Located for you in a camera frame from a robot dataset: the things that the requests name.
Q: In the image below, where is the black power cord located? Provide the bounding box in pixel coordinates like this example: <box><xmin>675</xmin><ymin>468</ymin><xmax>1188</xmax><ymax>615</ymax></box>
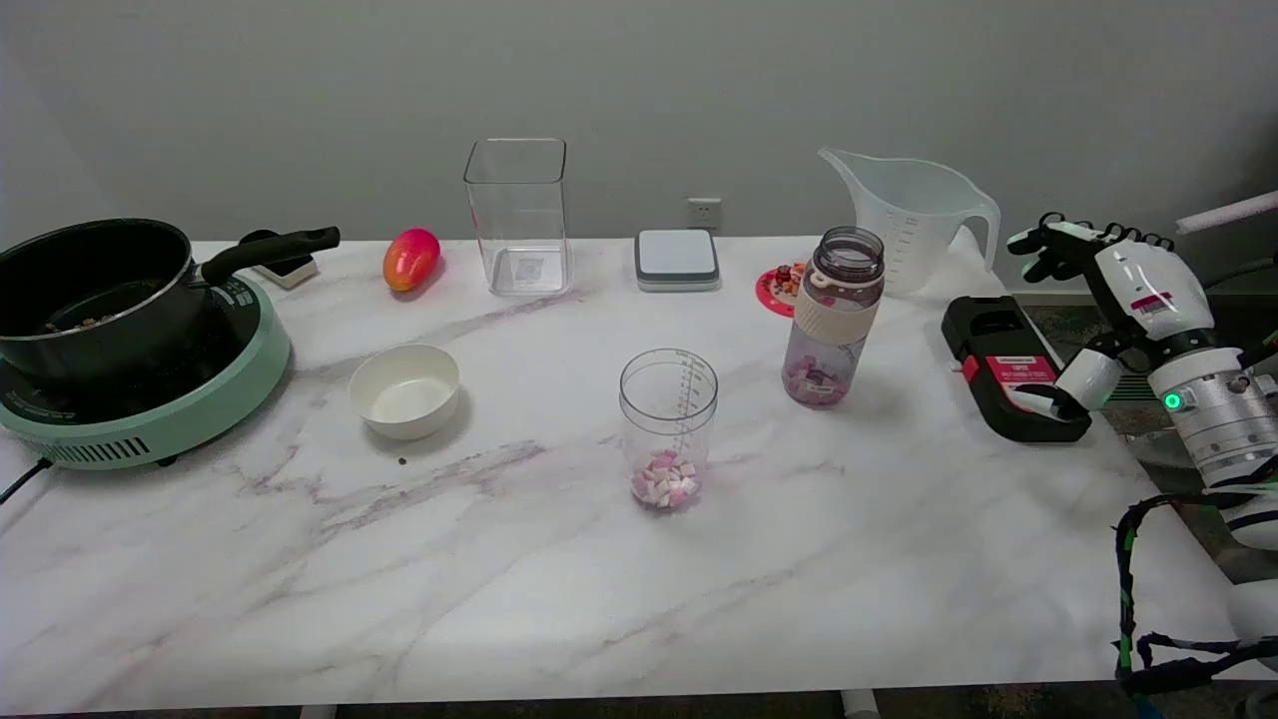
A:
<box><xmin>0</xmin><ymin>457</ymin><xmax>53</xmax><ymax>505</ymax></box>

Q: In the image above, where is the black white small object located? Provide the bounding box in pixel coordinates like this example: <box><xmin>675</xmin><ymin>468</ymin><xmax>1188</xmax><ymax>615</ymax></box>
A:
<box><xmin>239</xmin><ymin>230</ymin><xmax>320</xmax><ymax>291</ymax></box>

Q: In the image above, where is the green induction cooker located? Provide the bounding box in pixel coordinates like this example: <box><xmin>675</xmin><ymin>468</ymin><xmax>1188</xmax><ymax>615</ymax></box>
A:
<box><xmin>0</xmin><ymin>274</ymin><xmax>293</xmax><ymax>471</ymax></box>

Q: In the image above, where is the black device with pink label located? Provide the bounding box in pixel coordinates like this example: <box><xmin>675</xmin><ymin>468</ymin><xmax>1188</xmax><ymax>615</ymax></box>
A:
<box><xmin>942</xmin><ymin>296</ymin><xmax>1093</xmax><ymax>443</ymax></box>

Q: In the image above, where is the clear bottle with beige sleeve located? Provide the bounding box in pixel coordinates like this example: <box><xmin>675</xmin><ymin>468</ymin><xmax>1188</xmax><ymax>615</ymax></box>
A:
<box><xmin>782</xmin><ymin>227</ymin><xmax>887</xmax><ymax>408</ymax></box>

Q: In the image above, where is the red round coaster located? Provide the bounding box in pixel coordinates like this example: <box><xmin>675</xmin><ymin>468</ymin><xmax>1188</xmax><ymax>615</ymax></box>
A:
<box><xmin>755</xmin><ymin>262</ymin><xmax>808</xmax><ymax>319</ymax></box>

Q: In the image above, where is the white foam tube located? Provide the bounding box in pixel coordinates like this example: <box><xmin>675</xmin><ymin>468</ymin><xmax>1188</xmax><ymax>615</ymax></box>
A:
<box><xmin>1175</xmin><ymin>190</ymin><xmax>1278</xmax><ymax>237</ymax></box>

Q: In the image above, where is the black pot with handle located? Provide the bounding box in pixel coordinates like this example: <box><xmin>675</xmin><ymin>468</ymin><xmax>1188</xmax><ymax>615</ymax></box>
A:
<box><xmin>0</xmin><ymin>218</ymin><xmax>341</xmax><ymax>383</ymax></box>

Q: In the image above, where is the clear square plastic container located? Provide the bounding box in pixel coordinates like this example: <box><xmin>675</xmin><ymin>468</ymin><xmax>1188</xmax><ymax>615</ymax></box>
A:
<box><xmin>463</xmin><ymin>138</ymin><xmax>573</xmax><ymax>298</ymax></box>

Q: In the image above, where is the translucent plastic measuring jug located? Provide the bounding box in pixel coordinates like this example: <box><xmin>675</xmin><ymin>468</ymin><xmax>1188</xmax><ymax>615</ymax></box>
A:
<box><xmin>819</xmin><ymin>148</ymin><xmax>1001</xmax><ymax>298</ymax></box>

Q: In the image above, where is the white grey kitchen scale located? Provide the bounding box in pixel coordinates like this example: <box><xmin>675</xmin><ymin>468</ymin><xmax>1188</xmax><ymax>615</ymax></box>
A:
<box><xmin>634</xmin><ymin>229</ymin><xmax>722</xmax><ymax>293</ymax></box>

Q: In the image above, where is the dark curved metal leg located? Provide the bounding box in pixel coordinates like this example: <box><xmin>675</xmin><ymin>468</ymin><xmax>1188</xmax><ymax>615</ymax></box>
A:
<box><xmin>1203</xmin><ymin>255</ymin><xmax>1278</xmax><ymax>293</ymax></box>

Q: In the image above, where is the red yellow mango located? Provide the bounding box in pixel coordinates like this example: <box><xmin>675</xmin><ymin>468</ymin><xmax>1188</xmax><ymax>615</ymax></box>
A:
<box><xmin>382</xmin><ymin>228</ymin><xmax>442</xmax><ymax>294</ymax></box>

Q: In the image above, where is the white bowl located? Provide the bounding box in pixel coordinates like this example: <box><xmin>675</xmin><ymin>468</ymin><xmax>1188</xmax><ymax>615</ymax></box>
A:
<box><xmin>348</xmin><ymin>344</ymin><xmax>462</xmax><ymax>441</ymax></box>

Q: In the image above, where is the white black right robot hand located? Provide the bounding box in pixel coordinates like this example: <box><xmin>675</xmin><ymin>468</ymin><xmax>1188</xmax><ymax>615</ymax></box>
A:
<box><xmin>1006</xmin><ymin>213</ymin><xmax>1241</xmax><ymax>420</ymax></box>

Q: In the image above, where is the transparent cup with candy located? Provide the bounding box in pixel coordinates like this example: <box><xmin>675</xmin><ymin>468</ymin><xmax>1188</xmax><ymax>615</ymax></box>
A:
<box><xmin>619</xmin><ymin>348</ymin><xmax>720</xmax><ymax>513</ymax></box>

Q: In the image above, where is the floor vent grille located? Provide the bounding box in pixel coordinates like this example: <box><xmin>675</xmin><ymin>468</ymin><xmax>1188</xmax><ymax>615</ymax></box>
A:
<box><xmin>1093</xmin><ymin>371</ymin><xmax>1159</xmax><ymax>404</ymax></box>

